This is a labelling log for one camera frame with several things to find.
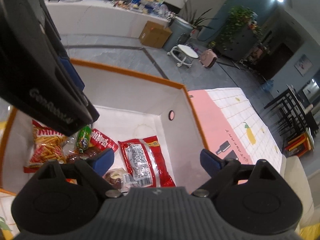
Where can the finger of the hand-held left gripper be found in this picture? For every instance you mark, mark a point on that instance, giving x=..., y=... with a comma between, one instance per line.
x=72, y=73
x=85, y=107

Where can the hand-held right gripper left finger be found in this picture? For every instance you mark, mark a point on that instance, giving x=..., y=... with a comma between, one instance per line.
x=103, y=160

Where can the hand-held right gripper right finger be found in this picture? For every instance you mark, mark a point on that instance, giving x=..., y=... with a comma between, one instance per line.
x=211, y=162

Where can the clear red spicy strip packet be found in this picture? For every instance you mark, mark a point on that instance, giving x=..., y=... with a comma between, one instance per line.
x=102, y=141

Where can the clear yellow brown snack packet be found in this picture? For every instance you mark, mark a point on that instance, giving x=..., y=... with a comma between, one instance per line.
x=115, y=176

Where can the green pea packet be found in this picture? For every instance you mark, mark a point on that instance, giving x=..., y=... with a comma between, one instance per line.
x=84, y=140

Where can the red packet with white label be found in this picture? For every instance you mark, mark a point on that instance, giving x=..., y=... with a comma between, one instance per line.
x=142, y=160

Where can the orange cardboard box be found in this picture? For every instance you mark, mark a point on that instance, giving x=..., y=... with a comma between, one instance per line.
x=140, y=97

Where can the orange shrimp stick packet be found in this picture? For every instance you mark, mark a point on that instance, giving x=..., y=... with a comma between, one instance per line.
x=46, y=150

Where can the checked pink tablecloth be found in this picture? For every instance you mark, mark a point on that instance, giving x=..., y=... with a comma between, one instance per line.
x=237, y=120

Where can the white television cabinet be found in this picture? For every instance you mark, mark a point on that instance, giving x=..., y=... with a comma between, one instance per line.
x=100, y=20

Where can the pile of small trinkets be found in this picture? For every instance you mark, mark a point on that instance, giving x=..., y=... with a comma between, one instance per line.
x=125, y=5

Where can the beige sofa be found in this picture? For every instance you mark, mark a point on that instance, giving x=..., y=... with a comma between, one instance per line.
x=297, y=180

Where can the orange stool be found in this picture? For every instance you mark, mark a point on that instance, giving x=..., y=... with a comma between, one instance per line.
x=298, y=145

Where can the brown cardboard carton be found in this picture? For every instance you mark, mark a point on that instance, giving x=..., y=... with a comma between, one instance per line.
x=155, y=33

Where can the blue water bottle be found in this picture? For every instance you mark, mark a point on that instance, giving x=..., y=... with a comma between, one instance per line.
x=267, y=86

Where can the dark dining table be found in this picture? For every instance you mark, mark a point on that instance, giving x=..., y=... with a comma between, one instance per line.
x=292, y=102

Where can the grey trash bin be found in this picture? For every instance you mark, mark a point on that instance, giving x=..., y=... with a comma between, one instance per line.
x=176, y=28

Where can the white round stool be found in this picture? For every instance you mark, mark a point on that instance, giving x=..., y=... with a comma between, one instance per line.
x=185, y=51

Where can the dark entrance door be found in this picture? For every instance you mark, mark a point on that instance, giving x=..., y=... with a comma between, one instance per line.
x=277, y=60

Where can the grey dresser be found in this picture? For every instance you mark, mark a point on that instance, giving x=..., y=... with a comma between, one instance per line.
x=243, y=43

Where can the long-leaf potted plant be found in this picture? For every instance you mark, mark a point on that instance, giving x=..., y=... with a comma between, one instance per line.
x=197, y=20

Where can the trailing green plant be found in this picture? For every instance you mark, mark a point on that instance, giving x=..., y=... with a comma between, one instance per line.
x=237, y=20

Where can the framed wall picture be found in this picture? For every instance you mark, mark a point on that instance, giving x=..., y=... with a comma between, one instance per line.
x=303, y=65

